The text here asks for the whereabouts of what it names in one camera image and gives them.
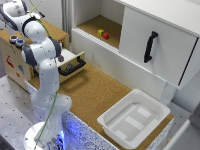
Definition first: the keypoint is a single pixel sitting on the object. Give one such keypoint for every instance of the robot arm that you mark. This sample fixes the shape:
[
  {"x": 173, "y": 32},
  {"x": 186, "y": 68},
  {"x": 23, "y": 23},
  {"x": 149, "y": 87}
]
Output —
[{"x": 46, "y": 83}]

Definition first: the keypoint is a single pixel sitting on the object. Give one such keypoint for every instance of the wooden drawer box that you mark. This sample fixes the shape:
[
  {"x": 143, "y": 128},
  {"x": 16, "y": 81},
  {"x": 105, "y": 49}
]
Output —
[{"x": 10, "y": 63}]

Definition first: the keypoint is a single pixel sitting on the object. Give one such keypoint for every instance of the white cabinet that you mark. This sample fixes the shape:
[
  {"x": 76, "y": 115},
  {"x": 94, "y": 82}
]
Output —
[{"x": 100, "y": 63}]

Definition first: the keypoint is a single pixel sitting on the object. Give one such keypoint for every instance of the red button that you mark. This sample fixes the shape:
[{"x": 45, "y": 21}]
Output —
[{"x": 13, "y": 37}]

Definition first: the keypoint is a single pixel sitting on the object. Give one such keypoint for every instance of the white plastic box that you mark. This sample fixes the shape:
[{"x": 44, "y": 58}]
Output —
[{"x": 133, "y": 120}]

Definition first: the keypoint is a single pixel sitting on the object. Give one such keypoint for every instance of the purple block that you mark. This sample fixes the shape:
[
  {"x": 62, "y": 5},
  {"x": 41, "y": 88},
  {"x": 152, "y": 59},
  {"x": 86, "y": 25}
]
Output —
[{"x": 61, "y": 58}]

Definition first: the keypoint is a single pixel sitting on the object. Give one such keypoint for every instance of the blue button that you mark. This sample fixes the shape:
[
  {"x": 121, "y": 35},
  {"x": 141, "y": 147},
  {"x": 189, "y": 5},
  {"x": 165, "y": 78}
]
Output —
[{"x": 20, "y": 42}]

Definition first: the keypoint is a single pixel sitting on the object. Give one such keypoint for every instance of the white sliding door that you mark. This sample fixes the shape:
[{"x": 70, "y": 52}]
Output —
[{"x": 166, "y": 43}]

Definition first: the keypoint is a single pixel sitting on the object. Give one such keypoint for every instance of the yellow block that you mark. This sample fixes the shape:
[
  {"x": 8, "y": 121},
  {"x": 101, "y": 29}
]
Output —
[{"x": 100, "y": 32}]

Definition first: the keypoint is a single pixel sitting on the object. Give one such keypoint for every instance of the wooden drawer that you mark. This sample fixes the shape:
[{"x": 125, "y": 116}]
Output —
[{"x": 71, "y": 57}]

